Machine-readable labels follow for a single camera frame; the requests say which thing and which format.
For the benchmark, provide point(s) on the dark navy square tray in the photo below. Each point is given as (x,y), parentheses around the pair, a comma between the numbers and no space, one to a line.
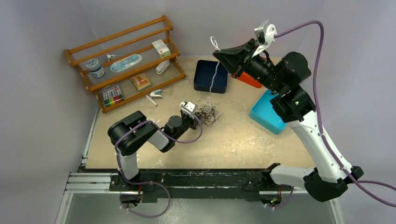
(210,77)

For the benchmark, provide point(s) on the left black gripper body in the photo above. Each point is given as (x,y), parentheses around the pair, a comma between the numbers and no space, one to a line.
(187,122)

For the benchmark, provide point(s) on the orange square tray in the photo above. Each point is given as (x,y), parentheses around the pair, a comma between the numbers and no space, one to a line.
(246,78)

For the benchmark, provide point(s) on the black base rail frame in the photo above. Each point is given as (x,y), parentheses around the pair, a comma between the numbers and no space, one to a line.
(252,185)

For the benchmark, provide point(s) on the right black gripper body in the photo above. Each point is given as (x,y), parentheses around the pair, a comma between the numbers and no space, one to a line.
(251,64)

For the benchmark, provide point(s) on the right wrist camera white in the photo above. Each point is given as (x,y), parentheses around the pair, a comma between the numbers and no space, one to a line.
(265,35)

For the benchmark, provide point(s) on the oval blue white package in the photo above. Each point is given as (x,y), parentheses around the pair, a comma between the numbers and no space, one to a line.
(126,63)

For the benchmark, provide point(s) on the cyan square tray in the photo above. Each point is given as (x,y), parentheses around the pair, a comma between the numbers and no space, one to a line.
(264,114)

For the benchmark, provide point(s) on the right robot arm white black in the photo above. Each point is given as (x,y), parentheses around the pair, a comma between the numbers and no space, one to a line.
(332,174)

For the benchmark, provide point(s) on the blue white round jar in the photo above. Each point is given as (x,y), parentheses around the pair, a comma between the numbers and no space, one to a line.
(95,68)

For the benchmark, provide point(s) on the orange patterned small pack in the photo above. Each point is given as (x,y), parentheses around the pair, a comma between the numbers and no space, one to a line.
(140,81)

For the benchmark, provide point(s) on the wooden three-tier rack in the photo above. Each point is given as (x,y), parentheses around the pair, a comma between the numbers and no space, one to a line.
(134,40)

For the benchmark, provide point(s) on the small metal clip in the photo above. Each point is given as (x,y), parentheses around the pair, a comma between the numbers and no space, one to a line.
(111,57)

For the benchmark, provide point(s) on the small blue white stapler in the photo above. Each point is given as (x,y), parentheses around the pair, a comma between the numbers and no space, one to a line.
(157,94)

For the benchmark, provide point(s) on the coloured marker set pack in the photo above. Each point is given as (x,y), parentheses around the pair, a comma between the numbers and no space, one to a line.
(112,95)

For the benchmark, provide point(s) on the white red small box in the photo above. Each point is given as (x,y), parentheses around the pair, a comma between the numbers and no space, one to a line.
(161,48)

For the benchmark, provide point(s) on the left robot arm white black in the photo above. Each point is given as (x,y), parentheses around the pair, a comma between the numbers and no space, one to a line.
(132,132)

